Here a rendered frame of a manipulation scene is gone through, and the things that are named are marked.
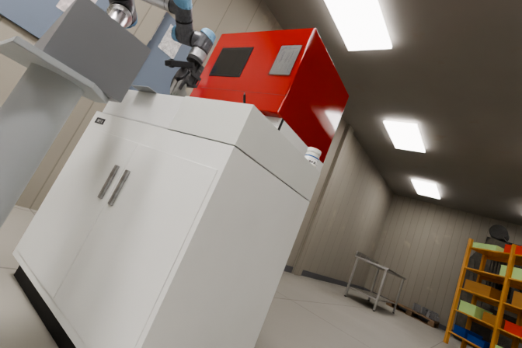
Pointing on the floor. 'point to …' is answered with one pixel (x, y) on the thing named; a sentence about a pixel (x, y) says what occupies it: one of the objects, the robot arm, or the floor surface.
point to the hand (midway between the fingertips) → (171, 95)
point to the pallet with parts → (419, 314)
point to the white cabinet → (157, 241)
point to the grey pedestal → (35, 115)
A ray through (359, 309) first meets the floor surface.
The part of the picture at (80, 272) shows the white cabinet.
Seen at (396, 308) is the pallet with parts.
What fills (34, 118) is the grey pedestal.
